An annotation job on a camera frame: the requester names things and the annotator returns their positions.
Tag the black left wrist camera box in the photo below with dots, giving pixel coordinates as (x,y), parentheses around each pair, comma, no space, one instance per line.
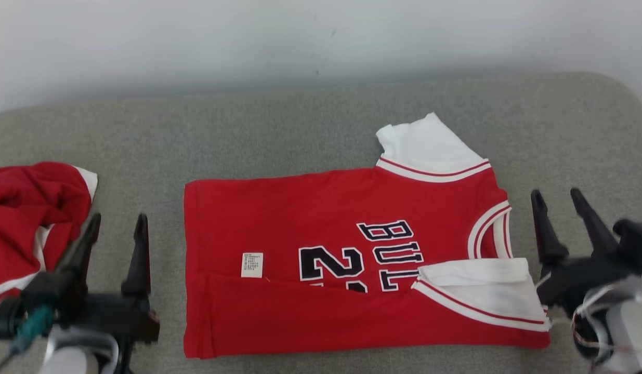
(11,317)

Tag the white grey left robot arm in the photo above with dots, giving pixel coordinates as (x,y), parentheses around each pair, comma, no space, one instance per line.
(71,361)

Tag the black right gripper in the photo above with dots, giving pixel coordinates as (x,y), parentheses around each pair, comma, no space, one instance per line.
(580,280)

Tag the red basketball jersey white sleeves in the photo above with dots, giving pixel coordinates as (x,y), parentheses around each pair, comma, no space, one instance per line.
(300,208)

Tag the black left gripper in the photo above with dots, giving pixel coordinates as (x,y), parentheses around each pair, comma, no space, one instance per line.
(107,317)

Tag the red shorts with white stripe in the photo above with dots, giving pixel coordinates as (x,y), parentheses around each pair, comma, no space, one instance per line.
(29,208)

